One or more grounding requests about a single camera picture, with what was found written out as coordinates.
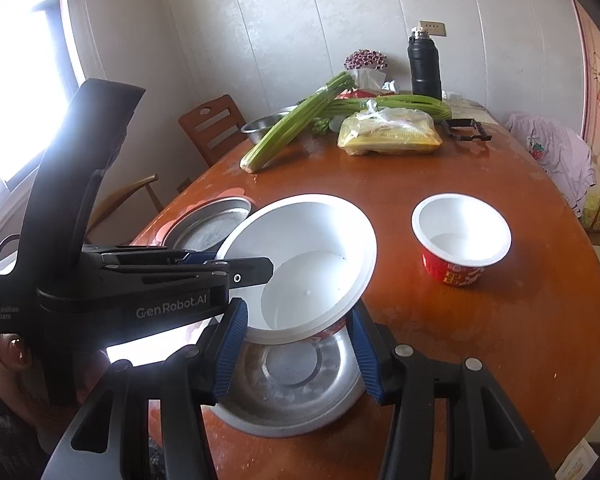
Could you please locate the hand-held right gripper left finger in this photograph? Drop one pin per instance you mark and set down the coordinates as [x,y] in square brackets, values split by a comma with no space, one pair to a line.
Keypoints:
[232,350]

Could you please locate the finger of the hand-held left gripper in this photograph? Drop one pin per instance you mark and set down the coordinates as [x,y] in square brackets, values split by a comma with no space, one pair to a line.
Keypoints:
[250,270]
[202,257]

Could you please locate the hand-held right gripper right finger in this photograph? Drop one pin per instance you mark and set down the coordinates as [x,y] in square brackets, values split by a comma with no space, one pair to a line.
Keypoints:
[362,355]

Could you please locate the large white paper bowl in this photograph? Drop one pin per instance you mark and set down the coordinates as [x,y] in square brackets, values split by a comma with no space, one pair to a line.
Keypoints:
[305,240]

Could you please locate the wide steel bowl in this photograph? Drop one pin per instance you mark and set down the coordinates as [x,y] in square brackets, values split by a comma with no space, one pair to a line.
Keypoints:
[290,375]

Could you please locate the person's left forearm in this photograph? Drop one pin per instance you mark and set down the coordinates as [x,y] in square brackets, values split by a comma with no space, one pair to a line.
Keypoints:
[0,440]

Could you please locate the person's left hand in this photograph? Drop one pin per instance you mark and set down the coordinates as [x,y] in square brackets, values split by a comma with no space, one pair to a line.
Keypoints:
[17,360]

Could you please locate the round steel pan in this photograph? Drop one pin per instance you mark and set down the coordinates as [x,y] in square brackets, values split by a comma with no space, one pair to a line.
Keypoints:
[205,230]

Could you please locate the wooden armchair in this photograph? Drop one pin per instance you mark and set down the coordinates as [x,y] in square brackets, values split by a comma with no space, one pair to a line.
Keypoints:
[130,190]

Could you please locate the window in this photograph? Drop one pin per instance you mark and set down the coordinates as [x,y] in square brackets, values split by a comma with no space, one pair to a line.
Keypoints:
[10,85]

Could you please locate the wooden ladder-back chair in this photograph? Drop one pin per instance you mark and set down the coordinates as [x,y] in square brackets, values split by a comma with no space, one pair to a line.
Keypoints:
[210,125]

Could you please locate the steel mixing bowl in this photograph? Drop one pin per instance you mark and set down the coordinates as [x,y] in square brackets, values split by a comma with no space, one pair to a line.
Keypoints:
[260,127]

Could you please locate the thick celery bunch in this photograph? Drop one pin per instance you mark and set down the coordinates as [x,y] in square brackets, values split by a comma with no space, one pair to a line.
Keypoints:
[285,125]

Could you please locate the small white paper bowl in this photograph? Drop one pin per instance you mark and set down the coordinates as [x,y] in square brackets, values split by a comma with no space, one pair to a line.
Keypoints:
[460,230]

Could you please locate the white foam-netted fruit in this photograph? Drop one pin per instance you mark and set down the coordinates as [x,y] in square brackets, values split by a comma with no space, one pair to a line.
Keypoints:
[337,122]

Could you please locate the bag of yellow noodles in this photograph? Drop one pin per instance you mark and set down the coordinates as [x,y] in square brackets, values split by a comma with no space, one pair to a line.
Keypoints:
[390,135]

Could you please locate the red packet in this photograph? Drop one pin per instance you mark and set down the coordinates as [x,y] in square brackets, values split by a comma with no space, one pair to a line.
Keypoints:
[352,93]

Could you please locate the thin celery bunch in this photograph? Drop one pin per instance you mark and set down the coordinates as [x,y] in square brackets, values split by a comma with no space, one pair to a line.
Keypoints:
[410,102]

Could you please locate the patterned tissue holder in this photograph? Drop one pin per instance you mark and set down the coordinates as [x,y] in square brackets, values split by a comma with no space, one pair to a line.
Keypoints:
[365,59]

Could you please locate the small cardboard box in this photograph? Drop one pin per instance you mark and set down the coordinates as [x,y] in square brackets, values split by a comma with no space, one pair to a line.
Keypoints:
[582,460]

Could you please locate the black thermos flask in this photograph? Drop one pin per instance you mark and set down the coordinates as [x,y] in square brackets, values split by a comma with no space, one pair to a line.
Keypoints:
[425,70]

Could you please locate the pink clothing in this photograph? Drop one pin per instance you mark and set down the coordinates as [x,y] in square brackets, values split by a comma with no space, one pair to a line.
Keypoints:
[550,150]

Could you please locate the beige wall outlet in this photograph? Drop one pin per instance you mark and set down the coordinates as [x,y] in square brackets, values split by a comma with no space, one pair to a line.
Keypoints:
[432,28]

